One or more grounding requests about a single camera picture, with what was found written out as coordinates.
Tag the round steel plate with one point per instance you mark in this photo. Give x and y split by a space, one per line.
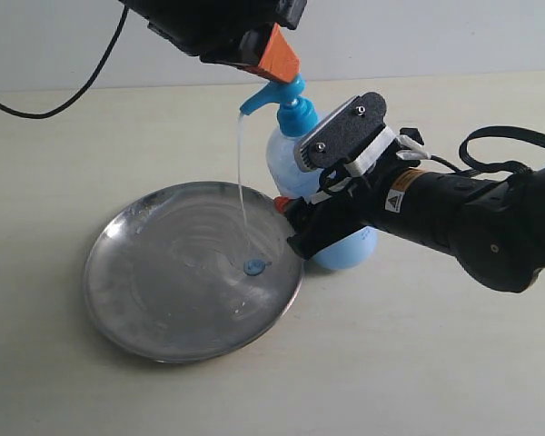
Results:
164 279

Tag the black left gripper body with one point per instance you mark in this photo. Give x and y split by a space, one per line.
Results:
234 33

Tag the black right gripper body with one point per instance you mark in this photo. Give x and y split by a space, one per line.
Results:
332 227

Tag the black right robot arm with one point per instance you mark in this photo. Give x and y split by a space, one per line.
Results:
494 229

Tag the blue soap blob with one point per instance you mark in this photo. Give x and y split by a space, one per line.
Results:
255 262

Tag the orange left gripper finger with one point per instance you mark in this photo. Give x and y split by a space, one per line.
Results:
278 63

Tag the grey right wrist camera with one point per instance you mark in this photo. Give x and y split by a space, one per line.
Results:
353 135

